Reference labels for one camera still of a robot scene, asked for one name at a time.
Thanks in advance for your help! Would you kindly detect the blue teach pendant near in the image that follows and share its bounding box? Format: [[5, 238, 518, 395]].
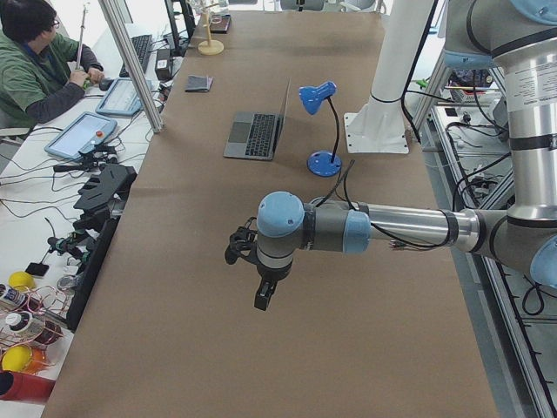
[[44, 112, 117, 160]]

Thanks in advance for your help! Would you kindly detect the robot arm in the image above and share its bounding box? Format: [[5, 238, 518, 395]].
[[249, 1, 556, 310]]

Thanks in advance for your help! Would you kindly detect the black rectangular tray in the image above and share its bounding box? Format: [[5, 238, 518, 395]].
[[210, 15, 232, 34]]

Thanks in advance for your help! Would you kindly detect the wooden cup stand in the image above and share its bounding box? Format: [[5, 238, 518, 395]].
[[191, 1, 225, 56]]

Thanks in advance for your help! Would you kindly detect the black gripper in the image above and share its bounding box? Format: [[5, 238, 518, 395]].
[[254, 266, 291, 310]]

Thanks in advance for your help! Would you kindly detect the blue desk lamp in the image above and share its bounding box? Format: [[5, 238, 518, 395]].
[[299, 81, 342, 178]]

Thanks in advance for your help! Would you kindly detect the yellow ball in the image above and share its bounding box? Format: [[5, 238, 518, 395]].
[[8, 271, 36, 292]]

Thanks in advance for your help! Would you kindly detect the blue teach pendant far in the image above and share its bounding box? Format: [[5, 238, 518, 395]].
[[96, 78, 143, 118]]

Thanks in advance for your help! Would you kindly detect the black tool stand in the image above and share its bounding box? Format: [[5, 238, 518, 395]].
[[65, 164, 138, 332]]

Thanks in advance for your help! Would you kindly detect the black lamp power cable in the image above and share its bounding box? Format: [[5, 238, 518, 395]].
[[311, 159, 356, 207]]

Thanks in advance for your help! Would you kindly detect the aluminium frame post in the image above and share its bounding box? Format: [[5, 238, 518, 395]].
[[98, 0, 164, 134]]

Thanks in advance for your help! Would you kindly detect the folded grey cloth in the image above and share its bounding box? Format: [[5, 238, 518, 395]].
[[185, 75, 213, 92]]

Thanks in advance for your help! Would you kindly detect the person in green jacket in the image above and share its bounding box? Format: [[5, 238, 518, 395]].
[[1, 0, 104, 129]]

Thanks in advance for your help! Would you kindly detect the black keyboard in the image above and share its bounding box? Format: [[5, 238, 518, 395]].
[[131, 35, 152, 73]]

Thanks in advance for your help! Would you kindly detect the blue teach pendant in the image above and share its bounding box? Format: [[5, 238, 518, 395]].
[[44, 112, 117, 160], [96, 78, 143, 118]]

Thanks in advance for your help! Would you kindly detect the grey laptop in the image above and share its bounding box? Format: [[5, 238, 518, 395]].
[[223, 78, 291, 161]]

